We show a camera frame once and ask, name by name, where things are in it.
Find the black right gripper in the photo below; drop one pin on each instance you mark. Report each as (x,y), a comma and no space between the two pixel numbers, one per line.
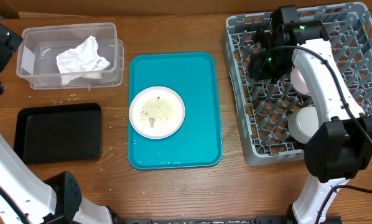
(259,74)

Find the small pink bowl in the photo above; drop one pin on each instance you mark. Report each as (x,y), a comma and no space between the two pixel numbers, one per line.
(298,82)

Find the grey bowl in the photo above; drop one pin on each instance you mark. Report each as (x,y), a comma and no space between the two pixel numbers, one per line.
(303,124)

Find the white napkin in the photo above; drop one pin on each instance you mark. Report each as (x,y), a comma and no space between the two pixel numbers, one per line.
(81,61)

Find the large white plate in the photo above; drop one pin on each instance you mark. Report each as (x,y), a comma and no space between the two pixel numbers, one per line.
(157,112)

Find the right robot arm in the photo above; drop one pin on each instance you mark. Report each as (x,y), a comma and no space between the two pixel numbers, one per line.
(342,145)

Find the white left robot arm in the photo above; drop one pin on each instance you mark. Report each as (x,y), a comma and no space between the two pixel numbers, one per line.
(24,198)

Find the grey dishwasher rack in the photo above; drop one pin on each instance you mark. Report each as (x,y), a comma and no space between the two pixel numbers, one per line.
(263,108)

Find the clear plastic bin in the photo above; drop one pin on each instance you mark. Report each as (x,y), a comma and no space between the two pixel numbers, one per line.
(36,60)

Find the teal serving tray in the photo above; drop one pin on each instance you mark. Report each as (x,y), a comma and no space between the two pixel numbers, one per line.
(198,142)

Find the black tray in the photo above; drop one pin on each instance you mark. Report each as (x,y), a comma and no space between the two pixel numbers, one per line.
(59,133)

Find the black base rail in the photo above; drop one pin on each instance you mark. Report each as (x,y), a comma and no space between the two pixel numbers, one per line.
(257,220)

